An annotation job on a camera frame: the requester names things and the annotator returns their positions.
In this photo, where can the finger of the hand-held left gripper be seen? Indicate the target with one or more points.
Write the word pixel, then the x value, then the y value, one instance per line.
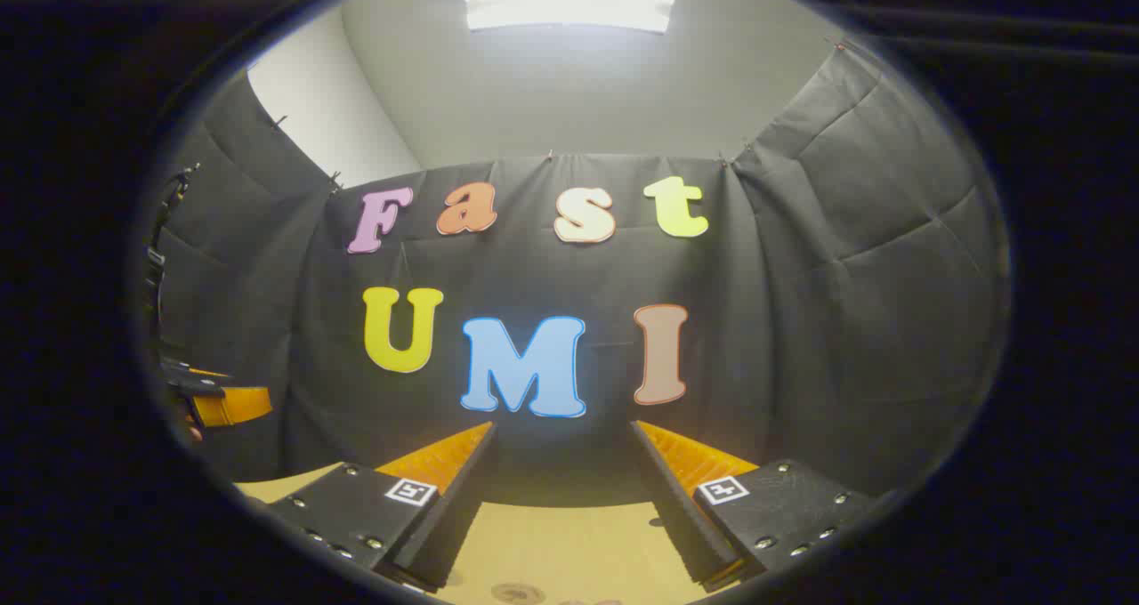
pixel 236 407

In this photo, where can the white ceiling light panel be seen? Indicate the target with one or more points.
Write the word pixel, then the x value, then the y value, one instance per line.
pixel 569 4

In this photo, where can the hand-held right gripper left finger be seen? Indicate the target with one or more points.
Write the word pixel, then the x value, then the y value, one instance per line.
pixel 458 516

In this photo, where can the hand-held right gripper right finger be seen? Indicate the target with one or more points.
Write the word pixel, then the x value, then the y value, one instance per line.
pixel 676 516

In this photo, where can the light wooden desktop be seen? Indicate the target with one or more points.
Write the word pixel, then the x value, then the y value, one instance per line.
pixel 569 543

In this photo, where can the black backdrop cloth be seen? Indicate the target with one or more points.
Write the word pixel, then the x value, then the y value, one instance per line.
pixel 801 320

